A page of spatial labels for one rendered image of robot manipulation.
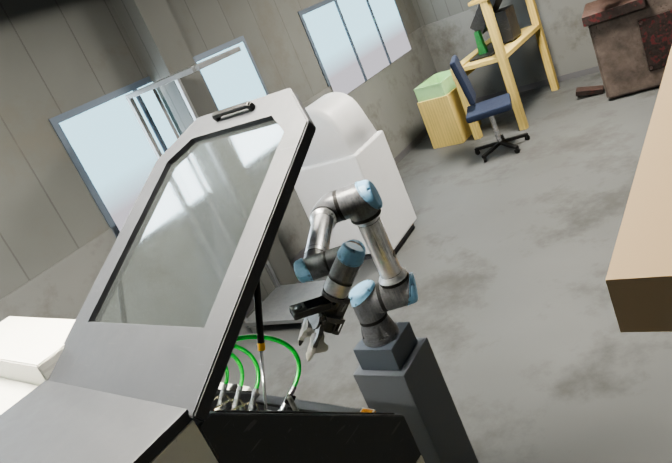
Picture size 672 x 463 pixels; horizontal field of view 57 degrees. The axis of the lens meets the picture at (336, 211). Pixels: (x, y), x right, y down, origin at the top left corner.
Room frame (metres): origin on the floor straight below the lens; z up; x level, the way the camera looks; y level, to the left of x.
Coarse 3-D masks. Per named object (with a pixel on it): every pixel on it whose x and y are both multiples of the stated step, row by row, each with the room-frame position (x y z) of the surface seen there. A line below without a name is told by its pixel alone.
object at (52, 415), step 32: (0, 384) 1.85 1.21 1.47; (64, 384) 1.56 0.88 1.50; (0, 416) 1.54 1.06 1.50; (32, 416) 1.45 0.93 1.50; (64, 416) 1.38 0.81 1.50; (96, 416) 1.31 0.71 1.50; (128, 416) 1.24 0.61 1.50; (160, 416) 1.18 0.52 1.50; (0, 448) 1.35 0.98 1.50; (32, 448) 1.29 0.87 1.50; (64, 448) 1.22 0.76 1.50; (96, 448) 1.17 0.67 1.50; (128, 448) 1.11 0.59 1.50; (160, 448) 1.10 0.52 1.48; (192, 448) 1.14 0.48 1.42
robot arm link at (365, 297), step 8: (368, 280) 2.20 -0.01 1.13; (360, 288) 2.16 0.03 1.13; (368, 288) 2.13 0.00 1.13; (376, 288) 2.13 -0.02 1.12; (352, 296) 2.14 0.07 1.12; (360, 296) 2.11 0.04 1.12; (368, 296) 2.11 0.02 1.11; (376, 296) 2.11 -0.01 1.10; (352, 304) 2.14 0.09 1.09; (360, 304) 2.11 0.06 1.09; (368, 304) 2.11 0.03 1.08; (376, 304) 2.10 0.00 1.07; (360, 312) 2.12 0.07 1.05; (368, 312) 2.11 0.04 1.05; (376, 312) 2.11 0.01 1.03; (384, 312) 2.13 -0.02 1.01; (360, 320) 2.14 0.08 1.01; (368, 320) 2.11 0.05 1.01; (376, 320) 2.11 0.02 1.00
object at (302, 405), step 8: (256, 400) 2.01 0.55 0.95; (272, 400) 1.96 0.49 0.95; (280, 400) 1.94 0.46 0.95; (296, 400) 1.90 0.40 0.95; (304, 400) 1.88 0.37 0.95; (272, 408) 1.96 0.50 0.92; (288, 408) 1.89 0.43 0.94; (304, 408) 1.84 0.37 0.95; (312, 408) 1.82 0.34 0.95; (320, 408) 1.80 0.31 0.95; (328, 408) 1.78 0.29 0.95; (336, 408) 1.76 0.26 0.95; (344, 408) 1.74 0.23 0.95; (352, 408) 1.72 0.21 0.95
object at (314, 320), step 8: (328, 296) 1.60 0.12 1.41; (336, 304) 1.62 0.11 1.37; (344, 304) 1.62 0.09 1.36; (328, 312) 1.62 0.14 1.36; (336, 312) 1.62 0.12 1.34; (344, 312) 1.62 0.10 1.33; (312, 320) 1.62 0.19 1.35; (320, 320) 1.59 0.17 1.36; (328, 320) 1.59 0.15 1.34; (336, 320) 1.60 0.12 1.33; (344, 320) 1.61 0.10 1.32; (328, 328) 1.61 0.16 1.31; (336, 328) 1.62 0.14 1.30
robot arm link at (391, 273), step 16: (336, 192) 2.09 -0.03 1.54; (352, 192) 2.06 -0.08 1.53; (368, 192) 2.04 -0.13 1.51; (336, 208) 2.06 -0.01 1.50; (352, 208) 2.05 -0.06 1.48; (368, 208) 2.04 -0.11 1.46; (368, 224) 2.06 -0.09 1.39; (368, 240) 2.08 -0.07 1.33; (384, 240) 2.08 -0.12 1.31; (384, 256) 2.07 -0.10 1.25; (384, 272) 2.09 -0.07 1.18; (400, 272) 2.10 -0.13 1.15; (384, 288) 2.10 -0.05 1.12; (400, 288) 2.07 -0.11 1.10; (416, 288) 2.13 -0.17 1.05; (384, 304) 2.09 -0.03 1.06; (400, 304) 2.08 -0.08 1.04
